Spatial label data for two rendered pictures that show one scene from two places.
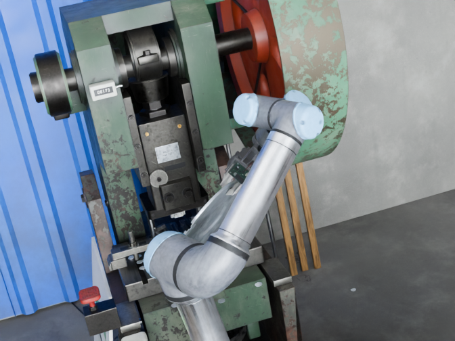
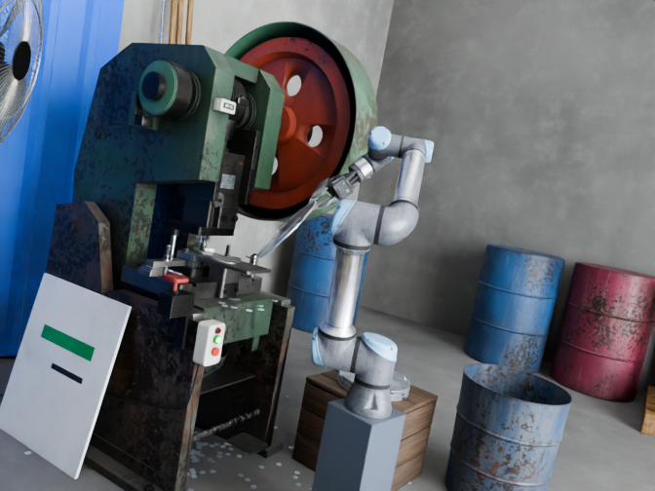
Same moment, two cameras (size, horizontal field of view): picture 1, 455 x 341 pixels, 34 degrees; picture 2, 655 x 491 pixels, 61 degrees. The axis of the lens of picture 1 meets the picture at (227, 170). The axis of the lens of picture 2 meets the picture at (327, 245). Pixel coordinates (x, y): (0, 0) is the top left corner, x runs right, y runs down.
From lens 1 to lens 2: 162 cm
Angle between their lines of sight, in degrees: 48
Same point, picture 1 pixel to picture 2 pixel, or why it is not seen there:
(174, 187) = (228, 209)
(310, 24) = (367, 113)
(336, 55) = not seen: hidden behind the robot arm
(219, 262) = (413, 215)
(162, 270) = (363, 219)
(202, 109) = (263, 155)
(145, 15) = (245, 70)
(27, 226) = not seen: outside the picture
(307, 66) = (362, 138)
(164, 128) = (232, 161)
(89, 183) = (94, 207)
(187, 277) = (394, 222)
